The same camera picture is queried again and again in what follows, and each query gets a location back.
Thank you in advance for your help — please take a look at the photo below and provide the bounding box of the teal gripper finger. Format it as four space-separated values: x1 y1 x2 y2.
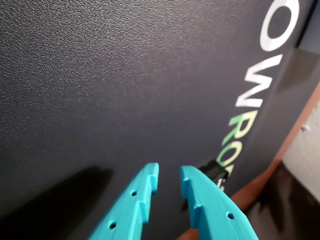
86 162 160 240
179 165 259 240

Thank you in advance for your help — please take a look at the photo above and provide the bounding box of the dark mat with WOWROBO print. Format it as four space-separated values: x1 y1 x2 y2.
0 0 317 240

